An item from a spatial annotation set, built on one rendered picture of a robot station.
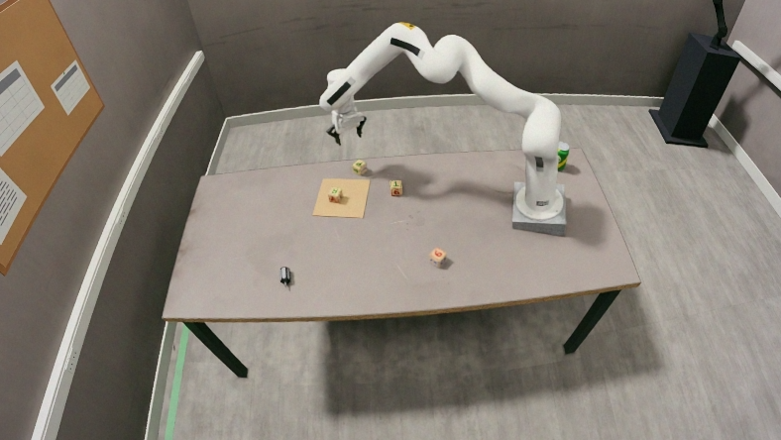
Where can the green drink can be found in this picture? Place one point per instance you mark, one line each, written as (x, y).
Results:
(563, 152)

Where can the tan flat mat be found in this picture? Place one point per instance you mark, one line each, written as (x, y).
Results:
(352, 205)

